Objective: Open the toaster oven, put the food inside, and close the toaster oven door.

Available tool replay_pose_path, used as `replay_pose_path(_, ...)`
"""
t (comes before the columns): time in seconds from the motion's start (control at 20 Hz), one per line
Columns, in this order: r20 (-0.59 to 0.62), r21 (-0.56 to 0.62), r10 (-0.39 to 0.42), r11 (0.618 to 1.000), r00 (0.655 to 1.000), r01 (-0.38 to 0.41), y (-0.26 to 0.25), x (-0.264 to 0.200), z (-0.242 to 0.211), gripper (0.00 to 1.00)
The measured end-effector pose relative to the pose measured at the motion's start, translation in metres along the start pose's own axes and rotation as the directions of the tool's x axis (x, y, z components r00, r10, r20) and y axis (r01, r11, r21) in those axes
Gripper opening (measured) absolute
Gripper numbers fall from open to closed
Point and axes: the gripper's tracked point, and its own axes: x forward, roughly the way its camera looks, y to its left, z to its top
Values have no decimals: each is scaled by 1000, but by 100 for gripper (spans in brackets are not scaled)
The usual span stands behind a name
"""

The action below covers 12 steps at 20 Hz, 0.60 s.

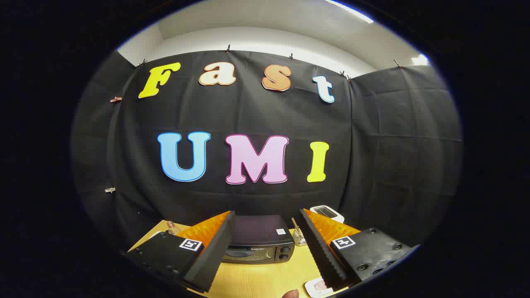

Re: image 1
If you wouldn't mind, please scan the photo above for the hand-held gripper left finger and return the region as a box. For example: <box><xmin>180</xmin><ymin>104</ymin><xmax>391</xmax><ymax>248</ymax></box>
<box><xmin>122</xmin><ymin>210</ymin><xmax>236</xmax><ymax>293</ymax></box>

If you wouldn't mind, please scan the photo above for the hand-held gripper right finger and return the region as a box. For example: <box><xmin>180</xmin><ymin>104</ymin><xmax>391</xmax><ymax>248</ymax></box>
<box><xmin>299</xmin><ymin>208</ymin><xmax>419</xmax><ymax>290</ymax></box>

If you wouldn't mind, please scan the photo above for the white square plate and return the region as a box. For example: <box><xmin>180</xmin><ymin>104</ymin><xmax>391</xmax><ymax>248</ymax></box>
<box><xmin>304</xmin><ymin>277</ymin><xmax>334</xmax><ymax>298</ymax></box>

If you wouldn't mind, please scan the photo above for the black toaster oven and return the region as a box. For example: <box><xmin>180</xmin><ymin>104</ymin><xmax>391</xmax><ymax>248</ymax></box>
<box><xmin>222</xmin><ymin>214</ymin><xmax>295</xmax><ymax>264</ymax></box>

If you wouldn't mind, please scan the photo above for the white toaster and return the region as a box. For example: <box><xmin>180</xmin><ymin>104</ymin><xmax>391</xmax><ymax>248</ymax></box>
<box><xmin>310</xmin><ymin>205</ymin><xmax>345</xmax><ymax>224</ymax></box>

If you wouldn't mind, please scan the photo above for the black backdrop cloth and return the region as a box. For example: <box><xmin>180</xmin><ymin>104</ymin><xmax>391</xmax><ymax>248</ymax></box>
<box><xmin>70</xmin><ymin>50</ymin><xmax>463</xmax><ymax>257</ymax></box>

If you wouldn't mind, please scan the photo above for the long ceiling light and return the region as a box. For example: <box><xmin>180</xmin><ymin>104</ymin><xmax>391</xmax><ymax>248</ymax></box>
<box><xmin>323</xmin><ymin>0</ymin><xmax>374</xmax><ymax>24</ymax></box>

